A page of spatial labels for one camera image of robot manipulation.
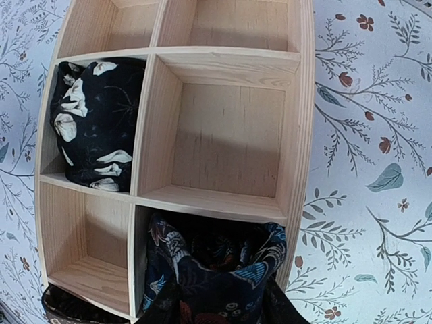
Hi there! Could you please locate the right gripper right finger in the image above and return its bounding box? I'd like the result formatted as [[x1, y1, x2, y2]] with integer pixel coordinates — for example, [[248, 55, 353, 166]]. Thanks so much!
[[261, 278, 309, 324]]

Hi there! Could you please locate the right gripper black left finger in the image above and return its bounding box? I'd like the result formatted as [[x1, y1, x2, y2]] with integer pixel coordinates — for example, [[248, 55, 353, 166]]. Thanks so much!
[[143, 281, 189, 324]]

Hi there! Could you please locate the dark floral tie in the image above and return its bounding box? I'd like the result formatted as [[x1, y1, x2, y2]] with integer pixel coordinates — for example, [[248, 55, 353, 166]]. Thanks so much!
[[143, 212, 287, 323]]

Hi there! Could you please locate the wooden compartment box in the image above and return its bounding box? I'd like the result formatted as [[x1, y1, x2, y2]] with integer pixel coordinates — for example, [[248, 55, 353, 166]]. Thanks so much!
[[34, 1, 315, 323]]

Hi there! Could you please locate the floral tablecloth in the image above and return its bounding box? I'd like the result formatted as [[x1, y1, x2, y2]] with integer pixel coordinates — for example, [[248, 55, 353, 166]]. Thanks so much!
[[1, 1, 431, 323]]

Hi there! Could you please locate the rolled dark tie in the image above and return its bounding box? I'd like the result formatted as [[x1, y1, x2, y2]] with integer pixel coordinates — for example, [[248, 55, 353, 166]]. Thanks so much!
[[41, 284, 130, 324]]

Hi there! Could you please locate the rolled tie with white dots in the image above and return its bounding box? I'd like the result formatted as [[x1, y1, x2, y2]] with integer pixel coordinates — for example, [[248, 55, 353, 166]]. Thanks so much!
[[50, 57, 146, 192]]

